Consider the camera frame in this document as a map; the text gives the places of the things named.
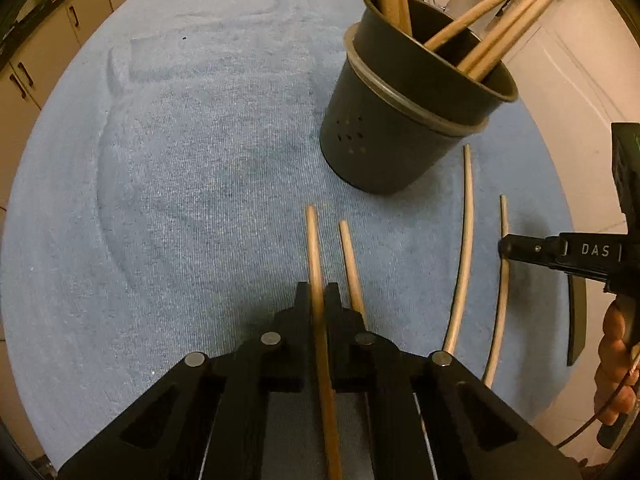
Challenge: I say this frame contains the blue towel table cover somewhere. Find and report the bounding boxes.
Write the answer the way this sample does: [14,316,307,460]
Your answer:
[1,0,573,467]

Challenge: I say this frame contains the kitchen base cabinets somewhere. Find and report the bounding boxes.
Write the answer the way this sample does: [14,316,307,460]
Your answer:
[1,0,127,204]

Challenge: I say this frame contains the right hand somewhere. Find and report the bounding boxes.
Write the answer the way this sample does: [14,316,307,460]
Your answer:
[593,296,639,426]

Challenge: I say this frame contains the black utensil holder cup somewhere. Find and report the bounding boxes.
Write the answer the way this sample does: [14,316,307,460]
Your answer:
[320,0,518,194]

